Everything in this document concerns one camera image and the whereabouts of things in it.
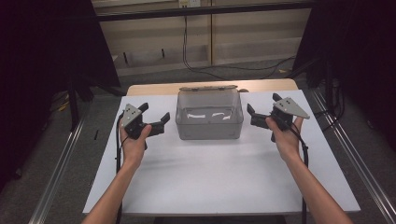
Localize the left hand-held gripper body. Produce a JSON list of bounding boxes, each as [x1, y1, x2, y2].
[[120, 103, 150, 141]]

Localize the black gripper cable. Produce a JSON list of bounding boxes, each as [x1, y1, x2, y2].
[[290, 124, 310, 224], [114, 112, 126, 224]]

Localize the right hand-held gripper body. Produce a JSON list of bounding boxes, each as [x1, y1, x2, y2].
[[269, 97, 311, 144]]

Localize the person's right hand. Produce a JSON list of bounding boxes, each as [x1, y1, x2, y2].
[[265, 116, 304, 163]]

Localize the white wall power outlet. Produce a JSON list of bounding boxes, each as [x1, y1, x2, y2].
[[178, 0, 202, 9]]

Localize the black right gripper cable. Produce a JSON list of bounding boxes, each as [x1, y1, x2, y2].
[[290, 124, 310, 224]]

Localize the aluminium floor rail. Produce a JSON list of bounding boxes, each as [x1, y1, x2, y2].
[[28, 116, 88, 224], [311, 88, 396, 224]]

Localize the black curtain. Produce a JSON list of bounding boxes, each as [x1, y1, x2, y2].
[[292, 0, 396, 152], [0, 0, 121, 189]]

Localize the black metal stand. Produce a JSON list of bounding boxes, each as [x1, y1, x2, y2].
[[306, 58, 344, 117], [65, 73, 95, 133]]

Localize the transparent grey storage box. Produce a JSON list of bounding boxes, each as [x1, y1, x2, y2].
[[175, 84, 245, 141]]

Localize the person's left hand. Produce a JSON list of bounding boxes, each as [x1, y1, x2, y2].
[[119, 123, 153, 168]]

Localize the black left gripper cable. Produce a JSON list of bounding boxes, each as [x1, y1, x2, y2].
[[114, 112, 126, 224]]

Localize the black power cable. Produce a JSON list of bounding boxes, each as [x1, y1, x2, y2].
[[181, 15, 297, 80]]

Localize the transparent grey box lid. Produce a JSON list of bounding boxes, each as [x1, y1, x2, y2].
[[178, 84, 239, 92]]

